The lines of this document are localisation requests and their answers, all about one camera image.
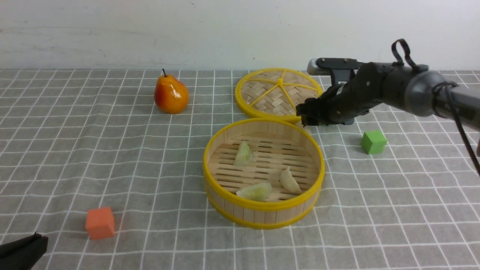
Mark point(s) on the orange toy pear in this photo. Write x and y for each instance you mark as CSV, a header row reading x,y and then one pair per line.
x,y
170,95

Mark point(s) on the green foam cube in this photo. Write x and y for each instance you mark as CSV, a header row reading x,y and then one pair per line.
x,y
373,142

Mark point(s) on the orange foam cube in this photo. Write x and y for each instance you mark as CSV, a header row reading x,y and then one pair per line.
x,y
100,223

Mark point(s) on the woven bamboo steamer lid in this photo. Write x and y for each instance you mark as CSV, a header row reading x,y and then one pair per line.
x,y
274,93

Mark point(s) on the grey checked tablecloth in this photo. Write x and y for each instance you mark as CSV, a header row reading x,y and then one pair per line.
x,y
112,157

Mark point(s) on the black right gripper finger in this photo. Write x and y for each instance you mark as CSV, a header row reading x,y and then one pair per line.
x,y
24,253

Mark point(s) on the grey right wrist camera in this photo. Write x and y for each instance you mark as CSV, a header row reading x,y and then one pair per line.
x,y
340,70

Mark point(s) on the yellow rimmed bamboo steamer tray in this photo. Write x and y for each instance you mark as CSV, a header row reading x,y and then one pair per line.
x,y
275,146

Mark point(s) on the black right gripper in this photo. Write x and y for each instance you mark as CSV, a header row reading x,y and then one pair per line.
x,y
342,103

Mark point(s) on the pale green dumpling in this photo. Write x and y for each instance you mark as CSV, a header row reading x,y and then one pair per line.
x,y
244,155

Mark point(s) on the beige dumpling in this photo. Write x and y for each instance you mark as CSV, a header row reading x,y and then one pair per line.
x,y
288,182

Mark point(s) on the green translucent dumpling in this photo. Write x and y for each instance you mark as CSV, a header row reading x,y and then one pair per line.
x,y
255,192

